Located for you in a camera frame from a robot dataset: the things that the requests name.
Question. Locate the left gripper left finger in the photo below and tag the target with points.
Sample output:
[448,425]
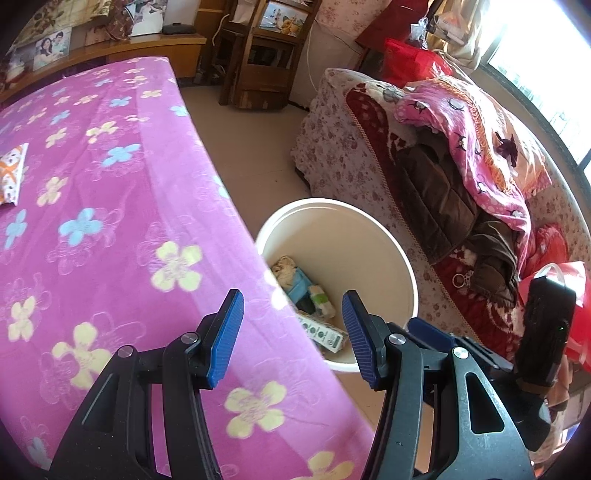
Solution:
[110,436]

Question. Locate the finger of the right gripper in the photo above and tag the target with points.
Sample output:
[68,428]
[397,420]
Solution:
[444,342]

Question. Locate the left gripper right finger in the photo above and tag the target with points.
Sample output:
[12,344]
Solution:
[441,417]

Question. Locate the white blue medicine box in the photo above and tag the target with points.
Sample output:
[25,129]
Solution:
[324,334]

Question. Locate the white orange snack bag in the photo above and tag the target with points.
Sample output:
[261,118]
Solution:
[11,173]

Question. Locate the white green paper packet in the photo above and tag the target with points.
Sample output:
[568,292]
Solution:
[323,305]

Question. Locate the white rainbow medicine box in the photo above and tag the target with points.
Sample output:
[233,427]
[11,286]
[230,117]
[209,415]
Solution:
[299,294]

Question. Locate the beige paper ball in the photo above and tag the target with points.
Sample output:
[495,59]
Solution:
[285,270]

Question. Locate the white trash bucket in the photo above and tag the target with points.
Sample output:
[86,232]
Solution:
[341,248]

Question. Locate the brown jacket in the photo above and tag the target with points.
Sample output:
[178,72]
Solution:
[444,216]

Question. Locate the pink cartoon blanket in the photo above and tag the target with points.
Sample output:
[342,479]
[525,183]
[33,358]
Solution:
[502,163]

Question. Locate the pink floral tablecloth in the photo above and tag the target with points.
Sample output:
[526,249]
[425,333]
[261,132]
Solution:
[125,234]

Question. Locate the wooden chair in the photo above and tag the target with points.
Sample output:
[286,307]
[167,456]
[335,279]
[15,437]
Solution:
[257,50]

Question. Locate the wooden sideboard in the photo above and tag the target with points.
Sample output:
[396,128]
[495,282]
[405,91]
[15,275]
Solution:
[183,52]

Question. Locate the black remote on sideboard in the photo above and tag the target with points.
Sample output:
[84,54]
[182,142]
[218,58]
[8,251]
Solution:
[178,29]

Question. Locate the framed couple photo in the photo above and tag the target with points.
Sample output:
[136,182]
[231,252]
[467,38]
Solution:
[51,48]

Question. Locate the white wedding photo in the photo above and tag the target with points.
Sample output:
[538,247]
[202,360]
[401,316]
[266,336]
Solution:
[147,16]

